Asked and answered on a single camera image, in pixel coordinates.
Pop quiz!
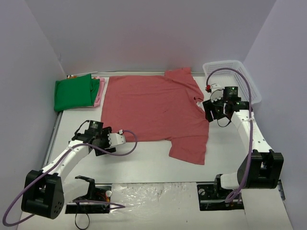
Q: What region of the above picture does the red t shirt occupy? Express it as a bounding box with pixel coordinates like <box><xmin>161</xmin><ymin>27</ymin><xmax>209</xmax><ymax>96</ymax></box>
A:
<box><xmin>101</xmin><ymin>68</ymin><xmax>209</xmax><ymax>165</ymax></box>

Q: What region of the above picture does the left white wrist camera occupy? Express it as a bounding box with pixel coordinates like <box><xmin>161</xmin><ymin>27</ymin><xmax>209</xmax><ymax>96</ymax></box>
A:
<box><xmin>107</xmin><ymin>133</ymin><xmax>126</xmax><ymax>147</ymax></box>

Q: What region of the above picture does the green folded t shirt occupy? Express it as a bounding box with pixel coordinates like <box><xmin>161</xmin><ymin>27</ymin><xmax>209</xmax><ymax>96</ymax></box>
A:
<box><xmin>54</xmin><ymin>74</ymin><xmax>100</xmax><ymax>112</ymax></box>

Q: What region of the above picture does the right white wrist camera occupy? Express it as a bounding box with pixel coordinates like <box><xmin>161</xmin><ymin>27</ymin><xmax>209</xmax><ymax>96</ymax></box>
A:
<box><xmin>210</xmin><ymin>83</ymin><xmax>224</xmax><ymax>103</ymax></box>

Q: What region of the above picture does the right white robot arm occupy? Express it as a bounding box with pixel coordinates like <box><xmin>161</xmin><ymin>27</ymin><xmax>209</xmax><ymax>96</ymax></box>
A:
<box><xmin>203</xmin><ymin>84</ymin><xmax>284</xmax><ymax>198</ymax></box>

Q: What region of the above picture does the white plastic basket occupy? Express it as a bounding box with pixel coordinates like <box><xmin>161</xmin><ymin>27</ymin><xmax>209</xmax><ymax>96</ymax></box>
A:
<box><xmin>202</xmin><ymin>60</ymin><xmax>262</xmax><ymax>105</ymax></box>

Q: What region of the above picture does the thin black cable loop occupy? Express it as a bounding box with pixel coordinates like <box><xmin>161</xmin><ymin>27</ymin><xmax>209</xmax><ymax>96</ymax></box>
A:
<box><xmin>74</xmin><ymin>212</ymin><xmax>91</xmax><ymax>230</ymax></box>

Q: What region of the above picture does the pink folded t shirt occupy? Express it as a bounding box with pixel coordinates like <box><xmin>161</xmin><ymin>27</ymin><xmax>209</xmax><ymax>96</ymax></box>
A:
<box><xmin>93</xmin><ymin>76</ymin><xmax>106</xmax><ymax>108</ymax></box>

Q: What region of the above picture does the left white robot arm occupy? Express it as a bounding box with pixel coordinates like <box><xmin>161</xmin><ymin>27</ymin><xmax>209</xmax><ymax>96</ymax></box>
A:
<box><xmin>21</xmin><ymin>120</ymin><xmax>125</xmax><ymax>219</ymax></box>

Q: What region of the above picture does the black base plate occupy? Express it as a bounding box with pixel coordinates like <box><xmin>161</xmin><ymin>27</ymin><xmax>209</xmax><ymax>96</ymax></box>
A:
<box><xmin>65</xmin><ymin>184</ymin><xmax>113</xmax><ymax>215</ymax></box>
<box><xmin>197</xmin><ymin>182</ymin><xmax>244</xmax><ymax>211</ymax></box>

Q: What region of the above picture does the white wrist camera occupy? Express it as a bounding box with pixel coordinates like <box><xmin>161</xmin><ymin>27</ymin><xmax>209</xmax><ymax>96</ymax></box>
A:
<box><xmin>107</xmin><ymin>133</ymin><xmax>126</xmax><ymax>147</ymax></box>
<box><xmin>210</xmin><ymin>83</ymin><xmax>224</xmax><ymax>103</ymax></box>

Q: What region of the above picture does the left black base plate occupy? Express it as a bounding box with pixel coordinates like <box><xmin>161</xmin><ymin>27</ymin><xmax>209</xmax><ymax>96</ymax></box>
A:
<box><xmin>65</xmin><ymin>184</ymin><xmax>113</xmax><ymax>215</ymax></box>

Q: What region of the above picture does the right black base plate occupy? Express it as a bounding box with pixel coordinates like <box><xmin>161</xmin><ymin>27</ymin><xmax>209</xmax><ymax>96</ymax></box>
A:
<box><xmin>197</xmin><ymin>182</ymin><xmax>244</xmax><ymax>211</ymax></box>

